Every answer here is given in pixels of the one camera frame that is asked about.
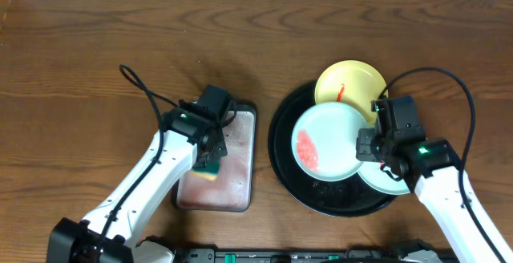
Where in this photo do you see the pale green plate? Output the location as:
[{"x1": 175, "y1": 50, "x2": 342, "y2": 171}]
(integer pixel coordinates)
[{"x1": 357, "y1": 162, "x2": 410, "y2": 196}]

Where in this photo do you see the green yellow sponge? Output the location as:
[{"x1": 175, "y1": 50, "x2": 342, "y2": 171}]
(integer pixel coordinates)
[{"x1": 191, "y1": 160, "x2": 220, "y2": 180}]

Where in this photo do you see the light blue plate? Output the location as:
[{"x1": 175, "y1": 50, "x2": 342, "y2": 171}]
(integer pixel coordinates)
[{"x1": 290, "y1": 102, "x2": 368, "y2": 182}]

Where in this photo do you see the yellow plate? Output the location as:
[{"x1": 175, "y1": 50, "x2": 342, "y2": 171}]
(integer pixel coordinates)
[{"x1": 314, "y1": 60, "x2": 386, "y2": 125}]

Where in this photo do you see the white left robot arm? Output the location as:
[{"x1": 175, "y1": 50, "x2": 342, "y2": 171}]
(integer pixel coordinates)
[{"x1": 46, "y1": 100, "x2": 237, "y2": 263}]

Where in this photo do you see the black round tray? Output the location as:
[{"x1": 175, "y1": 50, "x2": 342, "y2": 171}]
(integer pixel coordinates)
[{"x1": 268, "y1": 81, "x2": 396, "y2": 217}]

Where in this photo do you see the black rectangular soap tray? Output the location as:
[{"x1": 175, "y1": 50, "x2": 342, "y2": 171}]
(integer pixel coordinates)
[{"x1": 171, "y1": 102, "x2": 257, "y2": 212}]

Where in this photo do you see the right black cable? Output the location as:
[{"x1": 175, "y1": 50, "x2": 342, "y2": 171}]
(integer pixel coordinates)
[{"x1": 376, "y1": 67, "x2": 510, "y2": 263}]

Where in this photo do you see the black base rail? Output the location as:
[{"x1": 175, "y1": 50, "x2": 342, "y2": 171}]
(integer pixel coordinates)
[{"x1": 174, "y1": 249, "x2": 442, "y2": 263}]

